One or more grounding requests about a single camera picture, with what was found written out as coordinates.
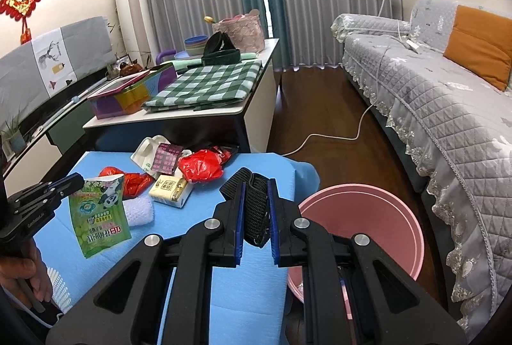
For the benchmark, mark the orange cushion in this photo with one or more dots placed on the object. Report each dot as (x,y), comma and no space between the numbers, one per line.
(476,41)

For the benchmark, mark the red plastic bag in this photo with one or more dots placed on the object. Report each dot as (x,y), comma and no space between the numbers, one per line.
(200,166)
(134,183)

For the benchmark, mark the green checked cloth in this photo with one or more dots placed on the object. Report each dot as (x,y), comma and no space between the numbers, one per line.
(208,85)

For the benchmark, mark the pink plastic bucket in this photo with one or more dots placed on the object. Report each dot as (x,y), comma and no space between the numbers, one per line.
(360,209)

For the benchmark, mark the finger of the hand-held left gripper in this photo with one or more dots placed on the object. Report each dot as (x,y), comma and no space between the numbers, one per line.
(68,183)

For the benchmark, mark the white crumpled tissue pack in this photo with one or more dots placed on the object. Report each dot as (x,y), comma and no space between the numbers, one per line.
(146,153)

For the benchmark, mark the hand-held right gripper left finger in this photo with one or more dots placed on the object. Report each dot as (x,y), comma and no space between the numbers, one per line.
(239,225)

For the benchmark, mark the light green folded cloth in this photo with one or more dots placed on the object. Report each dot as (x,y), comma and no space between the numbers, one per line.
(248,56)

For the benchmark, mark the purple chair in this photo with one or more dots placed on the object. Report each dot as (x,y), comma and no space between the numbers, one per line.
(162,56)

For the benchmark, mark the white perforated basket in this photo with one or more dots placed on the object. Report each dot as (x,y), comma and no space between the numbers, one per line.
(60,289)

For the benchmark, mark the brown teapot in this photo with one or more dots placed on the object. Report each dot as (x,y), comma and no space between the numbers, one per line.
(130,69)

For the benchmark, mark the small potted plant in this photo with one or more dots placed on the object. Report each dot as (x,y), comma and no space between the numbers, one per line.
(16,141)

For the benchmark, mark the green snack packet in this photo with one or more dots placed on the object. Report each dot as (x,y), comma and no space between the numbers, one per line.
(100,217)

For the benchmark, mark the colourful storage box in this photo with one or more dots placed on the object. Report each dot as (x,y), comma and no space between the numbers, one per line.
(120,105)

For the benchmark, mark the white desk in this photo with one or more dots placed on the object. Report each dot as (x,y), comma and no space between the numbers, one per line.
(262,81)

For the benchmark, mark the black red wrapper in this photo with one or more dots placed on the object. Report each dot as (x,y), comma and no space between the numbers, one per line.
(224,153)

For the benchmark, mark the white standing air conditioner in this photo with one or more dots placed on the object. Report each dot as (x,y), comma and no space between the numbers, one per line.
(134,9)

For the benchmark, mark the pink tablet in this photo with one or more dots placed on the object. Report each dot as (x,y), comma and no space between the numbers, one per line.
(116,87)

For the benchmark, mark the person's left hand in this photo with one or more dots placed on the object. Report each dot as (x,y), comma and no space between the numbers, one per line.
(24,269)

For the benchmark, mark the grey quilted sofa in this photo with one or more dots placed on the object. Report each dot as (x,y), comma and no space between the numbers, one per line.
(420,97)

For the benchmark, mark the television with grey cover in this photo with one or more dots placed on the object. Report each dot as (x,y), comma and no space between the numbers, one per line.
(80,45)

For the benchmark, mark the dark green bag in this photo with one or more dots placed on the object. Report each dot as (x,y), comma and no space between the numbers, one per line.
(220,57)

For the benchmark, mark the white foam net sleeve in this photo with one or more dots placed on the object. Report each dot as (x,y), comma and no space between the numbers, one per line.
(138,211)

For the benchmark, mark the pink patterned packet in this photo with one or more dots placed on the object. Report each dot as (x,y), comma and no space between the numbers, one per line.
(166,158)

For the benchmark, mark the television cabinet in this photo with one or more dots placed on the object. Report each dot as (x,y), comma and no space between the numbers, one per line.
(68,125)

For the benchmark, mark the stack of coloured bowls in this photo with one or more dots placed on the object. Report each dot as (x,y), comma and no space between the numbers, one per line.
(195,45)

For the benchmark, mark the yellow tulip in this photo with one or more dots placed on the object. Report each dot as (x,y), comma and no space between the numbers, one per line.
(209,19)

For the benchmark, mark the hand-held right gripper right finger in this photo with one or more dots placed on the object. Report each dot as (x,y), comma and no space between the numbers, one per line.
(273,225)

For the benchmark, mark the white power strip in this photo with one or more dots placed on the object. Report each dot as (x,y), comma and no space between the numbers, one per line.
(414,46)

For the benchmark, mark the blue tablecloth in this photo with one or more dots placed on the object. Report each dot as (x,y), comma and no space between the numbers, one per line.
(248,289)

